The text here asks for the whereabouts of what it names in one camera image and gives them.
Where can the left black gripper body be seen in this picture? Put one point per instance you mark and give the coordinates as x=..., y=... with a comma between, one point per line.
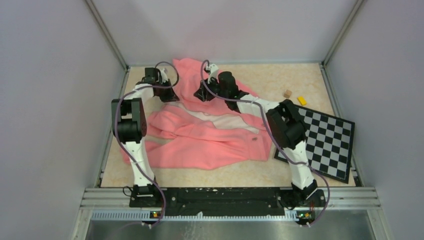
x=160, y=84

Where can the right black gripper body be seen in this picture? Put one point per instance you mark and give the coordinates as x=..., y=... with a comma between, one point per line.
x=214, y=88

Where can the pink zip-up jacket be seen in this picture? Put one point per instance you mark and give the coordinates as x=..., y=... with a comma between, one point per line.
x=202, y=135

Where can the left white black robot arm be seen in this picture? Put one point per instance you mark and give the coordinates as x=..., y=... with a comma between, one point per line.
x=130, y=129

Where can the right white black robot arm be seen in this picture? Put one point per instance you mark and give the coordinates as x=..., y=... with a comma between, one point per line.
x=282, y=121

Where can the small wooden cube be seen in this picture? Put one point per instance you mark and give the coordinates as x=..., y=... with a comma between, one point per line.
x=287, y=94

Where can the small yellow block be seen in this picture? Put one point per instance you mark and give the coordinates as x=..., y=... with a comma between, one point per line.
x=302, y=101

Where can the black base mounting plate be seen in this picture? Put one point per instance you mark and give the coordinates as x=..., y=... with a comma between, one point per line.
x=232, y=201

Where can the black white checkerboard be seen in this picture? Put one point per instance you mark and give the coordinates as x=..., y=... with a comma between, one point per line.
x=329, y=143

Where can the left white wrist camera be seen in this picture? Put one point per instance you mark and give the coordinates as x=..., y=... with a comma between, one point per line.
x=163, y=76

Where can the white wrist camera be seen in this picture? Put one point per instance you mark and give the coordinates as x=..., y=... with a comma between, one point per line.
x=163, y=76
x=212, y=70

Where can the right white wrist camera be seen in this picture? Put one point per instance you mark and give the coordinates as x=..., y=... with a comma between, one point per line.
x=212, y=70

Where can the aluminium front rail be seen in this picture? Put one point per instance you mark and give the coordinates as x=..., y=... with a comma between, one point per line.
x=113, y=204

